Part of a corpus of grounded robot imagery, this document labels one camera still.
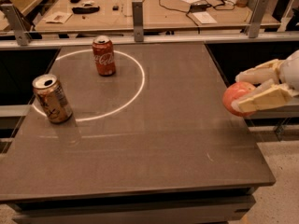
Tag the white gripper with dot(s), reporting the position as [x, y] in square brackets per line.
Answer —
[291, 72]

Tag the red apple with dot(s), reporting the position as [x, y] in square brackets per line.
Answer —
[234, 92]

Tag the red coke can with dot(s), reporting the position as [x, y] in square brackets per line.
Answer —
[103, 54]

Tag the gold brown soda can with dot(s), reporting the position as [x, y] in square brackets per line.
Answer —
[50, 94]

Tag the white paper sheet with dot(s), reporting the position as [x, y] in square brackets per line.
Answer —
[204, 17]

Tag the background wooden desk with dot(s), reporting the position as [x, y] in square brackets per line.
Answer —
[158, 15]

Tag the black power adapter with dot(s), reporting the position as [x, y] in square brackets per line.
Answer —
[199, 7]

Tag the small black box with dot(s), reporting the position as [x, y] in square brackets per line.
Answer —
[116, 7]

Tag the black remote device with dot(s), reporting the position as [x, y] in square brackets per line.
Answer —
[85, 10]

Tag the white paper card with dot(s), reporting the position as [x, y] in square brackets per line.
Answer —
[58, 17]

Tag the right metal bracket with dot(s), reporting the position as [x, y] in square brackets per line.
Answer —
[256, 18]

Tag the metal bracket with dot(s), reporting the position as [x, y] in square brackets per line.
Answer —
[256, 18]
[16, 24]
[137, 9]

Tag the middle metal bracket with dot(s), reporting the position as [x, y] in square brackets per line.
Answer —
[137, 9]

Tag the left metal bracket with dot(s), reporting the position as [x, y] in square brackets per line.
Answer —
[16, 24]

